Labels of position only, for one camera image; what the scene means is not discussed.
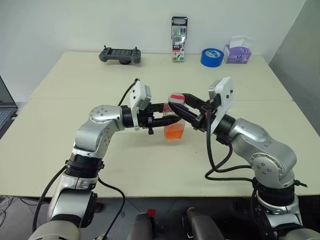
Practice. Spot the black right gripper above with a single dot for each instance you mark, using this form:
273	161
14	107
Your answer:
202	120

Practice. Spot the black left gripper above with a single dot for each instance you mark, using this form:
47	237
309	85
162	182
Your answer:
146	120

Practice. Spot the red white bottle cap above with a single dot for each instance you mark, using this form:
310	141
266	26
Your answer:
176	98

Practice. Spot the clear bottle with orange drink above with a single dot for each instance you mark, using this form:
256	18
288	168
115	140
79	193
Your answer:
173	133

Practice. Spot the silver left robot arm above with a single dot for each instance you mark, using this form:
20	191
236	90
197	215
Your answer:
87	135

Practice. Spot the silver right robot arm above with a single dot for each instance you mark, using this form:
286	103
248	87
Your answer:
250	135

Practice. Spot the blue tape roll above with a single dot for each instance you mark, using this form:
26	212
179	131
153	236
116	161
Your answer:
211	61

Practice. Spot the marker pen pack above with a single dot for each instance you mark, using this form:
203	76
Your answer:
178	40

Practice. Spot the purple tissue box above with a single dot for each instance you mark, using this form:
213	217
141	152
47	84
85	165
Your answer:
237	55

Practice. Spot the grey handheld game controller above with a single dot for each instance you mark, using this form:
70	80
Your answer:
120	55

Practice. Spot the small red block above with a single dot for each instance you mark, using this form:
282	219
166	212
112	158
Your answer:
151	213

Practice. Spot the grey rounded shape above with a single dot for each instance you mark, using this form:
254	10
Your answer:
140	227

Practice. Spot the dark grey laptop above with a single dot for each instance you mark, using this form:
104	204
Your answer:
6	100

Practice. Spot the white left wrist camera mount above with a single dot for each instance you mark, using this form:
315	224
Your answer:
137	95

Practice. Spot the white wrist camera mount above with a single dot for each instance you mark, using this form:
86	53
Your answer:
225	100
137	95

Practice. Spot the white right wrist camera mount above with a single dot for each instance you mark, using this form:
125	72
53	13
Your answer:
225	100

